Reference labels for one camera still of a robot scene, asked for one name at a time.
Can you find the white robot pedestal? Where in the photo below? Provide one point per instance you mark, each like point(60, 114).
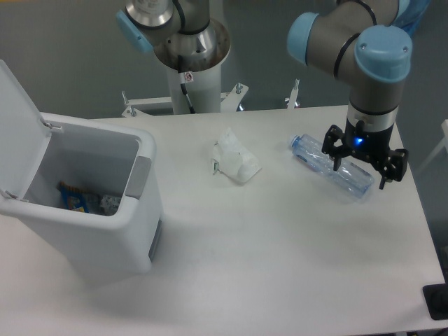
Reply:
point(193, 66)

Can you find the white trash can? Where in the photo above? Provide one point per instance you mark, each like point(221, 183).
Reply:
point(87, 188)

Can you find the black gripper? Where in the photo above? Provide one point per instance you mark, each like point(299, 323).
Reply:
point(370, 147)

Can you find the blue yellow snack wrapper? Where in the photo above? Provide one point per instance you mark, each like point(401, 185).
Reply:
point(72, 198)

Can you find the black device at table edge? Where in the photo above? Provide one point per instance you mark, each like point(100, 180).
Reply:
point(436, 300)

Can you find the crumpled silver wrapper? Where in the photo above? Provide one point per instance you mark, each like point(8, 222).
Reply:
point(106, 205)

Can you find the white frame at right edge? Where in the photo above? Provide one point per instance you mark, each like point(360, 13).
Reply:
point(441, 146)

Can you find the white pedestal base frame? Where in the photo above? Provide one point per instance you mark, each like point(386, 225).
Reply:
point(188, 97)

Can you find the blue plastic bag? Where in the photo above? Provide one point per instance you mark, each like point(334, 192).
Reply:
point(410, 13)

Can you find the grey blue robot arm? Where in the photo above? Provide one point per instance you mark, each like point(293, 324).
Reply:
point(357, 43)

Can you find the clear plastic packaging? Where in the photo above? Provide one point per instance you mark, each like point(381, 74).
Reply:
point(231, 158)

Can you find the white trash can lid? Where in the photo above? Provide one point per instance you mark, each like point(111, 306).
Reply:
point(25, 136)

